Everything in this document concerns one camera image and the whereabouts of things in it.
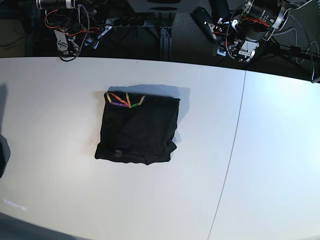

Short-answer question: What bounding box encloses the dark navy T-shirt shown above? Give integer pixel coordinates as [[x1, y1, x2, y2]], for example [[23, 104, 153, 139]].
[[94, 91, 180, 165]]

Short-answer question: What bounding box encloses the black power brick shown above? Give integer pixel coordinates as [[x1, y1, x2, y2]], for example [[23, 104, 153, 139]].
[[209, 0, 231, 22], [190, 7, 222, 43]]

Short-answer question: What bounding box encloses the aluminium frame post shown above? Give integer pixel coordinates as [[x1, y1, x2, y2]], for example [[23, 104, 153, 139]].
[[158, 12, 174, 62]]

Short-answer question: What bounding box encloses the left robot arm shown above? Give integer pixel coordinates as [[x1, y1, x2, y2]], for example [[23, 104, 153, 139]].
[[209, 0, 311, 63]]

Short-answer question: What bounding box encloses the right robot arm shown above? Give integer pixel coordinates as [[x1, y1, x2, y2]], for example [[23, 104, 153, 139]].
[[35, 0, 114, 63]]

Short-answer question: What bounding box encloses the white power strip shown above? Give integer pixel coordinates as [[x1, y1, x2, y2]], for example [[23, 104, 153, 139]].
[[105, 17, 147, 28]]

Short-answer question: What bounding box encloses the black tripod stand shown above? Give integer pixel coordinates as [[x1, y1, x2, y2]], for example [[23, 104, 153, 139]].
[[265, 41, 320, 64]]

